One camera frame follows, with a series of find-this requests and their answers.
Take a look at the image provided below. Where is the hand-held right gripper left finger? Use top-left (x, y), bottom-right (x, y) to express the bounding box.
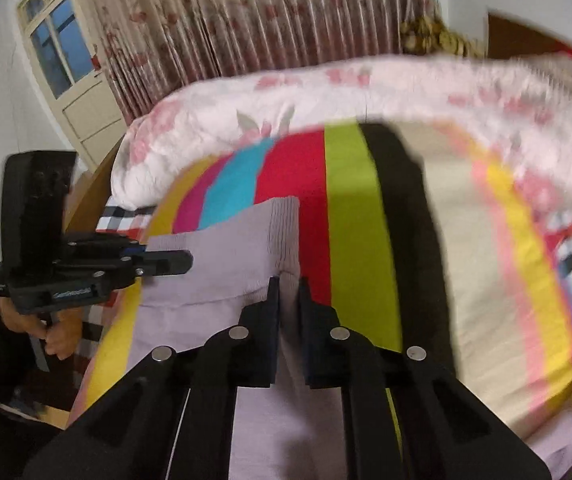
top-left (23, 276), bottom-right (282, 480)

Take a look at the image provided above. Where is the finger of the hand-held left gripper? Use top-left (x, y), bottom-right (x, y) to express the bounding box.
top-left (108, 250), bottom-right (194, 291)
top-left (66, 237), bottom-right (148, 263)

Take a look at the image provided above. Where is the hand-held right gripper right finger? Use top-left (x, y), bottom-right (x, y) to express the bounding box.
top-left (298, 276), bottom-right (553, 480)

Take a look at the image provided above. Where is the lilac knitted sweater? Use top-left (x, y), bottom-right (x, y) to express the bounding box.
top-left (131, 196), bottom-right (572, 480)

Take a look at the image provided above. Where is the person's left hand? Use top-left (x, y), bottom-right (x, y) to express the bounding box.
top-left (0, 297), bottom-right (85, 361)

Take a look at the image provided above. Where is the plaid bed sheet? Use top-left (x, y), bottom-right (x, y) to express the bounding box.
top-left (78, 196), bottom-right (159, 378)

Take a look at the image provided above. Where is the colourful striped bed sheet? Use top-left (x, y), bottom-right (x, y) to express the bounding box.
top-left (73, 120), bottom-right (572, 461)

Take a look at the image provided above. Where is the cream door with window panes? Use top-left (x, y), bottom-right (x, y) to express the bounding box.
top-left (16, 0), bottom-right (127, 171)

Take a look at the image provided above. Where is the white pink floral quilt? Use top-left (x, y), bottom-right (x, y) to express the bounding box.
top-left (111, 52), bottom-right (572, 241)

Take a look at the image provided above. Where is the floral striped curtain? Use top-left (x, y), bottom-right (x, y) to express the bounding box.
top-left (73, 0), bottom-right (439, 126)

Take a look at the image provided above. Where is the yellow patterned cloth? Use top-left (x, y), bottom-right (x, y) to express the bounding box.
top-left (400, 16), bottom-right (487, 58)

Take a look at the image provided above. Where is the small wooden headboard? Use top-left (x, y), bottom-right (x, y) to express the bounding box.
top-left (487, 9), bottom-right (572, 68)

